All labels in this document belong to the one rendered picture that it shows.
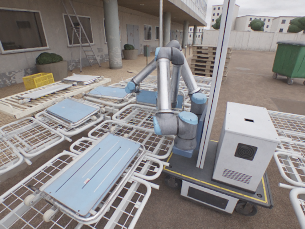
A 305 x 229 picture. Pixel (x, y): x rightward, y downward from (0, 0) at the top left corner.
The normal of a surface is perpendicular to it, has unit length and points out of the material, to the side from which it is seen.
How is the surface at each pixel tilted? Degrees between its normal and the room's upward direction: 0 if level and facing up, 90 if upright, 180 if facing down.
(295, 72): 94
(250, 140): 90
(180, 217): 0
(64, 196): 5
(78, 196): 5
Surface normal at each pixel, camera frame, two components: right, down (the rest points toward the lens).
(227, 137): -0.43, 0.41
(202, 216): 0.00, -0.89
